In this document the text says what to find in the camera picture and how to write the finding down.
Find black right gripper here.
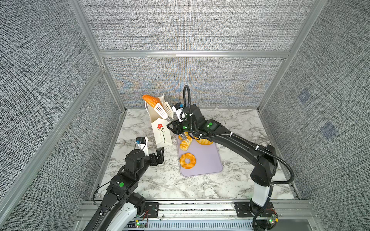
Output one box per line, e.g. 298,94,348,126
166,118,199,135

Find white paper bag with rose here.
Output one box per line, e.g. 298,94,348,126
142,95,172,148

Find braided bread roll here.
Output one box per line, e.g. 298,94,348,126
179,138,193,151

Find metal tongs with white tips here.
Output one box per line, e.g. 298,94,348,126
152,103,173,147

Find glazed donut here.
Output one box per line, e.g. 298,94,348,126
179,153,197,169

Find red-brown triangular pastry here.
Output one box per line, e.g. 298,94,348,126
142,95,162,108

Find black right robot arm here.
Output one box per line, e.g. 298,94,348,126
167,105,278,208

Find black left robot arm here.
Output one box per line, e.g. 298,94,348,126
85,147,164,231

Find lilac plastic tray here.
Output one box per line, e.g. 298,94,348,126
176,137,223,177

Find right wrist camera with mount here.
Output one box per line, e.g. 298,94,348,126
172,103,184,122

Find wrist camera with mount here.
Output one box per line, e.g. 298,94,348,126
172,103,184,122
135,137,149,156

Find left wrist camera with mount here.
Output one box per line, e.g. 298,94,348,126
135,137,149,156

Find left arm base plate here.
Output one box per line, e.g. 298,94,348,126
136,202,160,219

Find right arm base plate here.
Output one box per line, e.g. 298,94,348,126
234,200,278,225

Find black corrugated cable conduit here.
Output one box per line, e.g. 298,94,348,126
182,85,295,231

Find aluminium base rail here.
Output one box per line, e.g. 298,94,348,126
72,199,324,231

